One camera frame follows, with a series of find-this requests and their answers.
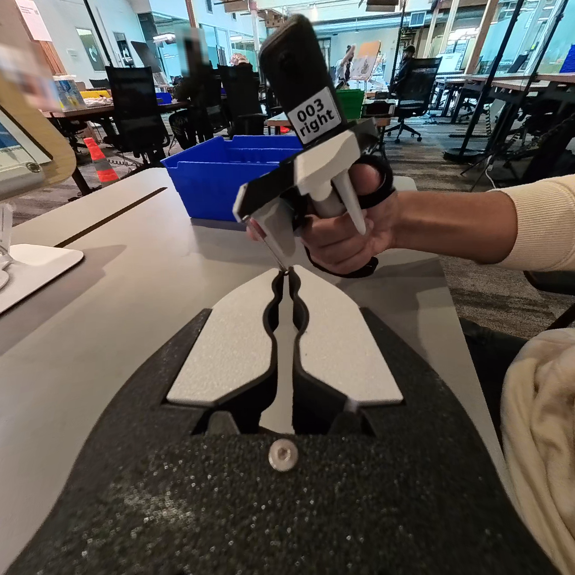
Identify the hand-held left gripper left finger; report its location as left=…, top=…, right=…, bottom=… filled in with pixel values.
left=166, top=268, right=282, bottom=434

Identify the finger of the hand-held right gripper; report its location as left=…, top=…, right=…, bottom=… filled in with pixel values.
left=294, top=131, right=367, bottom=235
left=233, top=166, right=298, bottom=270

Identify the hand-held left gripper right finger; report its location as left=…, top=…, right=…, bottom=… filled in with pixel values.
left=289, top=265, right=404, bottom=435

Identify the thin steel bolt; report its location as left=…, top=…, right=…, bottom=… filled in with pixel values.
left=244, top=216, right=292, bottom=274

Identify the blue divided plastic bin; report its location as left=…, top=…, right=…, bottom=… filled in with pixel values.
left=161, top=134, right=306, bottom=222

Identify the person's right forearm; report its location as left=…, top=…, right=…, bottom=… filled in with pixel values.
left=397, top=173, right=575, bottom=272

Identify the person's right hand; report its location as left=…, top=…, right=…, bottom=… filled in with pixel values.
left=246, top=162, right=401, bottom=276

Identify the green plastic bin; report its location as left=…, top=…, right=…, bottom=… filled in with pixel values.
left=335, top=88, right=365, bottom=119

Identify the black light stand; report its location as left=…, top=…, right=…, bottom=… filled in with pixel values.
left=442, top=0, right=526, bottom=163

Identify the long wooden table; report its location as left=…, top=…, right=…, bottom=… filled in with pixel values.
left=433, top=72, right=575, bottom=126

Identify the dark wooden table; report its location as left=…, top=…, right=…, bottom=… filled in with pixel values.
left=43, top=101, right=189, bottom=149

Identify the orange striped traffic cone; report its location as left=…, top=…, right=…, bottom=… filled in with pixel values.
left=83, top=137, right=121, bottom=184

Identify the white board stand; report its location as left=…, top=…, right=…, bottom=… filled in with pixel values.
left=0, top=202, right=85, bottom=315

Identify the blue white carton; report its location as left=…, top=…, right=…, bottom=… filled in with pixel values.
left=54, top=76, right=86, bottom=111

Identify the printed instruction board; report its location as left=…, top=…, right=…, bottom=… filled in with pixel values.
left=0, top=72, right=77, bottom=203

